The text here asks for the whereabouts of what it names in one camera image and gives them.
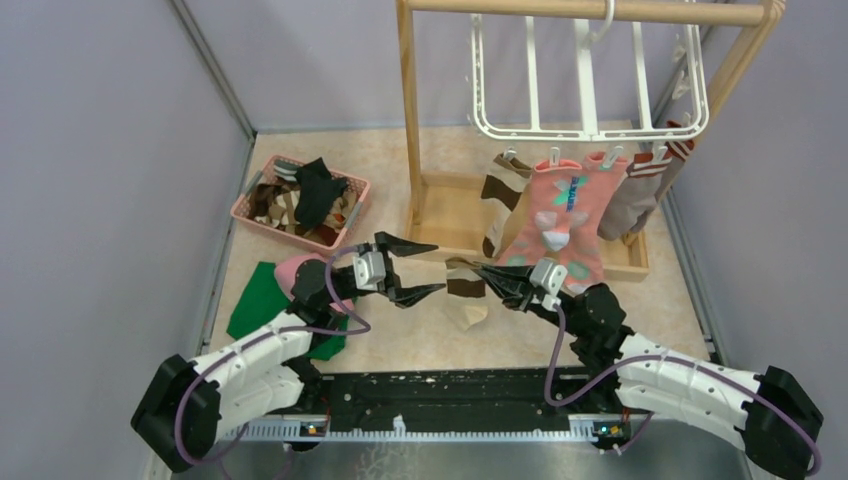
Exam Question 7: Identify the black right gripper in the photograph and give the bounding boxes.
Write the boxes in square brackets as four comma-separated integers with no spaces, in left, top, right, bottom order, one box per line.
[471,261,584,337]

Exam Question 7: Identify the brown beige striped sock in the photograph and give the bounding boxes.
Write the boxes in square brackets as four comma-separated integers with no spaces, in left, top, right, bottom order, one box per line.
[444,257,489,331]
[480,148,532,258]

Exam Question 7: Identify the pink sock with green pattern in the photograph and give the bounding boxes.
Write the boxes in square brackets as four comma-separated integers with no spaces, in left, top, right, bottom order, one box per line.
[559,151,629,294]

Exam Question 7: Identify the grey sock with red stripes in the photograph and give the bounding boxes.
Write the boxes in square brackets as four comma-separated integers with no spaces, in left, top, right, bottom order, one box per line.
[626,139,696,237]

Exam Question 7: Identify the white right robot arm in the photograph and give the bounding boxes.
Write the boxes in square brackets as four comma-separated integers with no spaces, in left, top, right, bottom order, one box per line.
[470,258,823,479]

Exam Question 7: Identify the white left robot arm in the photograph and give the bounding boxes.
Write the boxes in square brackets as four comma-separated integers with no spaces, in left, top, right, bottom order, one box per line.
[130,232,443,472]

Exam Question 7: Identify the wooden hanger stand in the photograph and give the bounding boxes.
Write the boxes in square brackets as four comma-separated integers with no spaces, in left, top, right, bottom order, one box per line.
[395,1,786,262]

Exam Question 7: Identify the pile of socks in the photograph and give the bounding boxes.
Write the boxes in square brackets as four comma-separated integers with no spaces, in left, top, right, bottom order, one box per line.
[247,162,358,246]

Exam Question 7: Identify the white clip drying hanger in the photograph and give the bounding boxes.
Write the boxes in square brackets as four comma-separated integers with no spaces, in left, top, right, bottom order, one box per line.
[469,13,711,156]

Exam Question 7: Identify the pink folded cloth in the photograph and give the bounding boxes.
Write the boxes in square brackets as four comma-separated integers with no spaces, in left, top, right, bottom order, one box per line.
[274,253,327,300]

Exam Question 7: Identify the black sock in basket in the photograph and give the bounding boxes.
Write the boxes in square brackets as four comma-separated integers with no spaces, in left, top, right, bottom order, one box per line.
[294,157,348,230]

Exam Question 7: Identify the green folded cloth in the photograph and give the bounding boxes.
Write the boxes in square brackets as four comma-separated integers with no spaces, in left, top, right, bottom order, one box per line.
[226,262,346,361]

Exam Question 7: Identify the pink plastic basket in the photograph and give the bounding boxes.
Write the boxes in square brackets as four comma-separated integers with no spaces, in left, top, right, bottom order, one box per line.
[230,155,371,255]

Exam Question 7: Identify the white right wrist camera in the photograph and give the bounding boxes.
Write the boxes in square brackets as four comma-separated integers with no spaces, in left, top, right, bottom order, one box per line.
[529,258,568,296]

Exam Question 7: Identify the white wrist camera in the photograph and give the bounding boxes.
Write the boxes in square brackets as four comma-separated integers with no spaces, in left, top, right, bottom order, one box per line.
[352,251,387,292]
[529,258,568,296]

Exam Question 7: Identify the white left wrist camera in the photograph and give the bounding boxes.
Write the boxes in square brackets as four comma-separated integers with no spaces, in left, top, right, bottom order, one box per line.
[352,251,387,292]

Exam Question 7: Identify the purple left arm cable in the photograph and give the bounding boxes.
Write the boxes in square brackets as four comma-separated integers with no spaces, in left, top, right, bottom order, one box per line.
[173,243,374,480]

